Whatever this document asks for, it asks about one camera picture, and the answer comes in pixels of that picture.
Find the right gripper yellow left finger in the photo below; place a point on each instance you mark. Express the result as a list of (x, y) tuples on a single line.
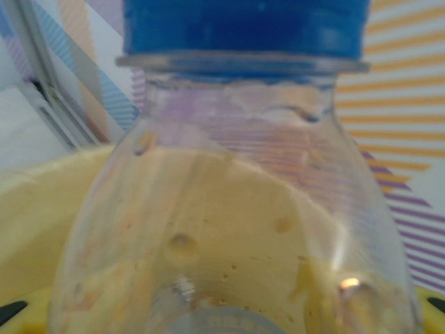
[(24, 320)]

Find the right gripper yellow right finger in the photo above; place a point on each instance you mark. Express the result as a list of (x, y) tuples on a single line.
[(434, 320)]

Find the clear bottle blue Pepsi label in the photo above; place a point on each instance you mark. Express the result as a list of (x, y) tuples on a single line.
[(226, 208)]

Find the cream plastic bin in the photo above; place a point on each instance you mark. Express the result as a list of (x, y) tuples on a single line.
[(41, 215)]

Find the aluminium frame post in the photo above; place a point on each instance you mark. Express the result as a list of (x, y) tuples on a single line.
[(59, 80)]

